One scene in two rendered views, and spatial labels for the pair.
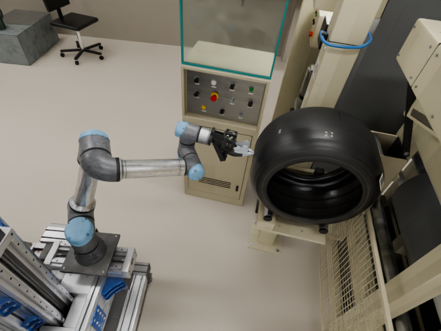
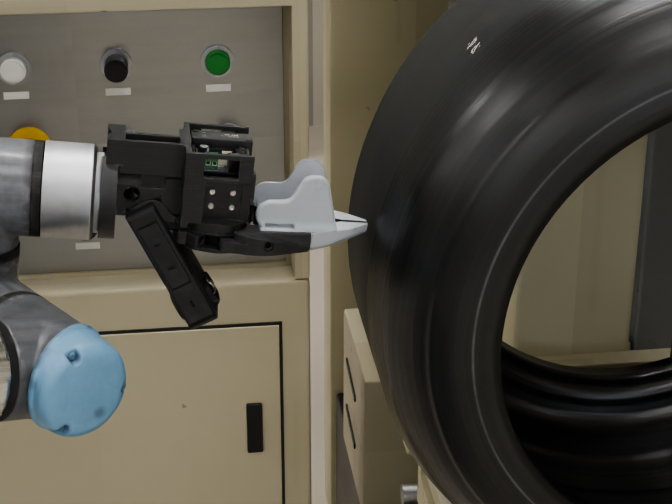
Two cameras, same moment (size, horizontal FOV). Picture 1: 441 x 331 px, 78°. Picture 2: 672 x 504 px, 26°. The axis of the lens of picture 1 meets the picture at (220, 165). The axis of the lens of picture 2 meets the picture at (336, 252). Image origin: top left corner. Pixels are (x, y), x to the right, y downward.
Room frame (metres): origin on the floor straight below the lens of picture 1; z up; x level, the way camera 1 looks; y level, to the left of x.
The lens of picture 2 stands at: (-0.13, 0.16, 1.69)
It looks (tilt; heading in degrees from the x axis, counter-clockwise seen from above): 24 degrees down; 345
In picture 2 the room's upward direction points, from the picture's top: straight up
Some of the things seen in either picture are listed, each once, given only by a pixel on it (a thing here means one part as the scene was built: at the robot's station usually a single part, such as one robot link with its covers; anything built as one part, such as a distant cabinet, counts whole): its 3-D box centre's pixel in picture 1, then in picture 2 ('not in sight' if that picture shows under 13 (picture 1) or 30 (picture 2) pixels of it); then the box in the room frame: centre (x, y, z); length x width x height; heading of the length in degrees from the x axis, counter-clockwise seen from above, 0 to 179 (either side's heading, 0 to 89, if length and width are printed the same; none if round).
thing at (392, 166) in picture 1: (374, 165); not in sight; (1.10, -0.84, 1.05); 0.20 x 0.15 x 0.30; 172
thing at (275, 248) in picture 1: (265, 236); not in sight; (1.19, -0.45, 0.01); 0.27 x 0.27 x 0.02; 82
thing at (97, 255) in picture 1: (88, 247); not in sight; (0.59, 0.60, 0.77); 0.15 x 0.15 x 0.10
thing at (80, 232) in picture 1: (81, 234); not in sight; (0.59, 0.61, 0.88); 0.13 x 0.12 x 0.14; 25
